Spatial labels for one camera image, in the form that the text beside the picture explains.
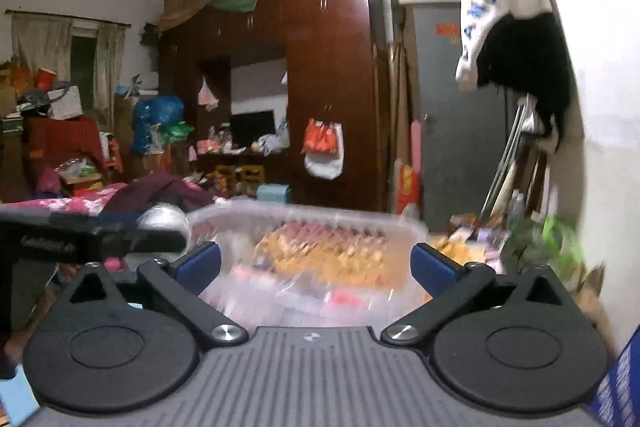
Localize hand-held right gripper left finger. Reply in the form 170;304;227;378
57;242;249;349

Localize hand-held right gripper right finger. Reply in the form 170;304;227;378
380;243;575;348

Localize shiny silver round object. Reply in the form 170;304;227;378
136;203;192;238

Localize white plastic lattice basket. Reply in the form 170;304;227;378
186;198;430;325

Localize pink floral blanket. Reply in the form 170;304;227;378
0;187;128;220

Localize dark maroon clothing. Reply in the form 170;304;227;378
99;172;217;220

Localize red printed packet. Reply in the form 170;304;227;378
396;163;422;214

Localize yellow stools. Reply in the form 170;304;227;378
212;164;266;195

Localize light teal box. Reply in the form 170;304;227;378
256;184;294;208

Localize red cloth over chair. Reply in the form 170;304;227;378
24;116;113;175

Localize orange yellow packets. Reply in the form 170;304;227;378
252;221;408;293

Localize pink paper roll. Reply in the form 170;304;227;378
410;121;425;210

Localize green plant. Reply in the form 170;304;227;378
502;214;587;280

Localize metal crutches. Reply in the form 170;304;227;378
479;96;538;220

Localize white bag on desk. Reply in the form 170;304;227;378
251;127;292;156

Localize black monitor screen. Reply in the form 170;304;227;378
230;109;277;148

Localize blue plastic bag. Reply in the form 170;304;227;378
131;95;187;155

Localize orange and white plastic bag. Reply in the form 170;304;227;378
301;117;346;180

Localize grey metal door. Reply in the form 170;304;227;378
400;3;521;228

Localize leaning wooden boards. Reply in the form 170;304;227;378
387;0;423;212

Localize small white plastic bag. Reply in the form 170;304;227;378
197;77;219;112

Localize beige window curtains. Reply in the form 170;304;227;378
6;9;132;132

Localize dark red wooden wardrobe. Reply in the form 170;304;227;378
159;0;391;212

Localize blue fabric bag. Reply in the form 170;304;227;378
587;339;640;427

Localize white and black jacket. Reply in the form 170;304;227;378
454;0;576;154

